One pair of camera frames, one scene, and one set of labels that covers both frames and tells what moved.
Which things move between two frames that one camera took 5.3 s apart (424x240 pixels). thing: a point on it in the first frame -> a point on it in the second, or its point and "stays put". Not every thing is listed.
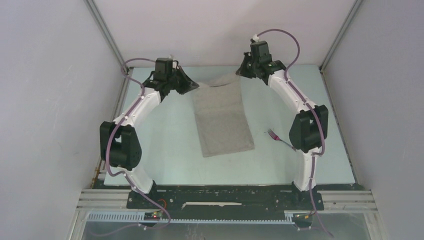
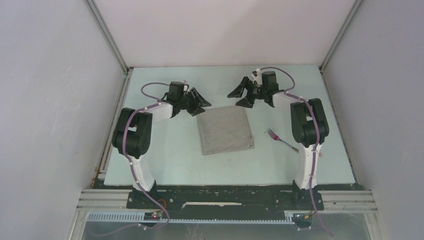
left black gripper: [188, 84] -> [196, 110]
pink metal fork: [277, 138] stays put
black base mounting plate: [226, 201] stays put
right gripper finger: [246, 69] -> [246, 83]
